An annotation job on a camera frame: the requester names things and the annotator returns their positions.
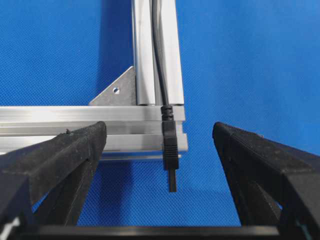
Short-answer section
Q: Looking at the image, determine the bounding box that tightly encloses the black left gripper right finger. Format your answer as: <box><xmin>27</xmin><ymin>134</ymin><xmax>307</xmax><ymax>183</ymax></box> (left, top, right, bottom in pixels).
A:
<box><xmin>212</xmin><ymin>122</ymin><xmax>320</xmax><ymax>240</ymax></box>

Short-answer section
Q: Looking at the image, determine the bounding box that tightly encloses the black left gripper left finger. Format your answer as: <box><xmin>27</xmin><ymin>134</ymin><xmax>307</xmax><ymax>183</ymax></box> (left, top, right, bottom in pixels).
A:
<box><xmin>0</xmin><ymin>121</ymin><xmax>107</xmax><ymax>226</ymax></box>

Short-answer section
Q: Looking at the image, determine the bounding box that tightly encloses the black USB cable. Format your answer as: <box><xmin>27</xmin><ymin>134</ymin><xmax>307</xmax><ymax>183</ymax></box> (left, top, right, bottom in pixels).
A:
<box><xmin>150</xmin><ymin>0</ymin><xmax>181</xmax><ymax>193</ymax></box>

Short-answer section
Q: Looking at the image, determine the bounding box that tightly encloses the aluminium extrusion frame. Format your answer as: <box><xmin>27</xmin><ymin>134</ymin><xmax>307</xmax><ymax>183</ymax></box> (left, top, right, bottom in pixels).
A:
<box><xmin>0</xmin><ymin>0</ymin><xmax>188</xmax><ymax>160</ymax></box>

